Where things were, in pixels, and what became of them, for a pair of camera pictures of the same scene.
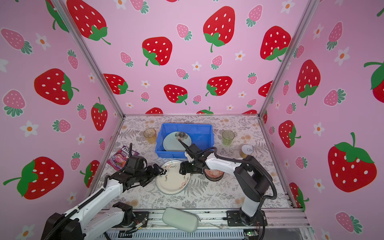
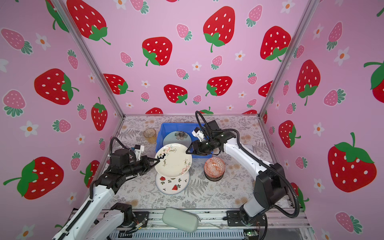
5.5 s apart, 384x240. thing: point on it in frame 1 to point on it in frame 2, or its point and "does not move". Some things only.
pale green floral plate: (170, 143) does not move
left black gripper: (150, 169) to (146, 164)
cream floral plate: (172, 182) to (176, 163)
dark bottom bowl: (213, 179) does not move
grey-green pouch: (187, 221) does not move
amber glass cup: (150, 134) does not move
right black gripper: (184, 168) to (196, 148)
